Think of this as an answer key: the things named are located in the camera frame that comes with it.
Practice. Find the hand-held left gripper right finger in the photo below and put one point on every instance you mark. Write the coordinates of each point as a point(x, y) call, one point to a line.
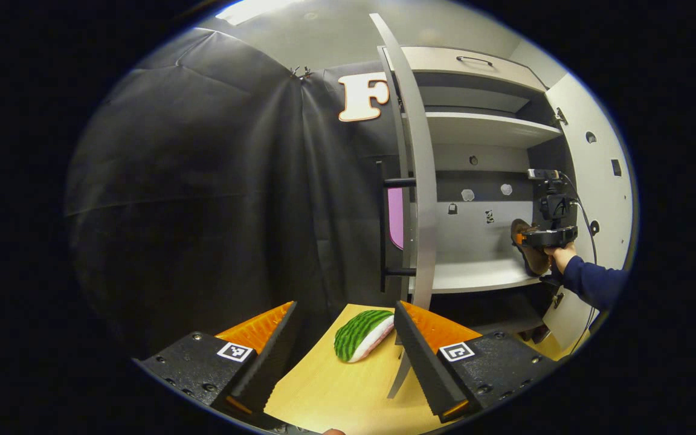
point(423, 368)

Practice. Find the white cabinet door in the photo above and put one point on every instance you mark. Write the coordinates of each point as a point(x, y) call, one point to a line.
point(605, 193)
point(423, 181)

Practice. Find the black backdrop cloth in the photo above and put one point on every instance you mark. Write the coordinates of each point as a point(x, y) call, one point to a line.
point(203, 181)

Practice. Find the white cabinet drawer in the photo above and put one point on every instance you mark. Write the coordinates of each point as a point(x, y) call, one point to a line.
point(438, 63)

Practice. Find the white and grey shoe cabinet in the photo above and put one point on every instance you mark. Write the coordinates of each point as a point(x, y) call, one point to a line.
point(481, 130)

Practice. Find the ceiling light panel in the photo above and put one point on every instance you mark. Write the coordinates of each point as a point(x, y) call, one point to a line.
point(251, 9)

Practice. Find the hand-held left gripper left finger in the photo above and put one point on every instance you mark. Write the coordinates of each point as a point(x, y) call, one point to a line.
point(272, 362)

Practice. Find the metal cloth clips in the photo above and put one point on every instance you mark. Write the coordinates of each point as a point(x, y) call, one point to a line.
point(301, 72)

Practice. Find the green striped slipper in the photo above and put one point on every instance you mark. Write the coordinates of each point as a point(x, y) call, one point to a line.
point(357, 332)

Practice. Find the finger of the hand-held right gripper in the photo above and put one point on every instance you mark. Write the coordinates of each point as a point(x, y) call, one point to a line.
point(518, 237)

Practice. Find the metal cabinet hinge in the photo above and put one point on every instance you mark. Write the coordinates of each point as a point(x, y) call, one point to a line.
point(560, 116)
point(557, 300)

